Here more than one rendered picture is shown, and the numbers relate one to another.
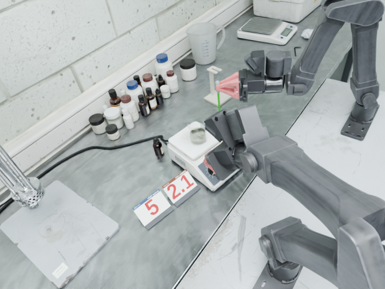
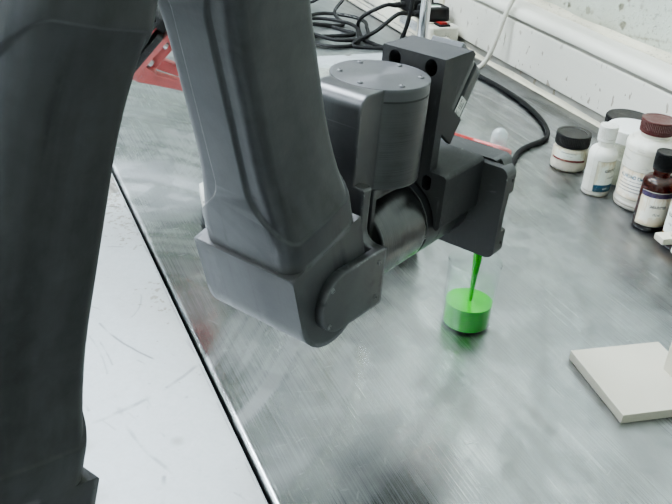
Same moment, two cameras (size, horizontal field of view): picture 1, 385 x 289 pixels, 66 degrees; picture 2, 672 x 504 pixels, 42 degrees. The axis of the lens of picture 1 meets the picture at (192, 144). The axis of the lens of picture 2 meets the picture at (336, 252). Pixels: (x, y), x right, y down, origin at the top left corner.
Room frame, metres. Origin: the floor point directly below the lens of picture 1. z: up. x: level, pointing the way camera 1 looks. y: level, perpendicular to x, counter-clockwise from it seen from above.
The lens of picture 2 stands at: (0.92, -0.72, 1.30)
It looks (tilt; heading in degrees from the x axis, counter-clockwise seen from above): 29 degrees down; 112
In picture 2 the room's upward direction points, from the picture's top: 5 degrees clockwise
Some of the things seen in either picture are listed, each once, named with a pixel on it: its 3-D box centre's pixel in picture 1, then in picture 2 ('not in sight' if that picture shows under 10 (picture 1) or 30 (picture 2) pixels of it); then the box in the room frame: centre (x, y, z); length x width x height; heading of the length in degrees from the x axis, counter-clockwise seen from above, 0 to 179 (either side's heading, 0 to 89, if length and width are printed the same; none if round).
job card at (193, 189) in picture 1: (181, 187); not in sight; (0.52, 0.05, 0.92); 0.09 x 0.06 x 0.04; 125
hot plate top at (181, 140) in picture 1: (194, 139); not in sight; (0.65, -0.01, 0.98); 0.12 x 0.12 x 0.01; 36
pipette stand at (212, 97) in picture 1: (217, 84); (660, 314); (0.95, -0.13, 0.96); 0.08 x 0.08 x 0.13; 38
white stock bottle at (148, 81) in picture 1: (149, 87); not in sight; (1.01, 0.13, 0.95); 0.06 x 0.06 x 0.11
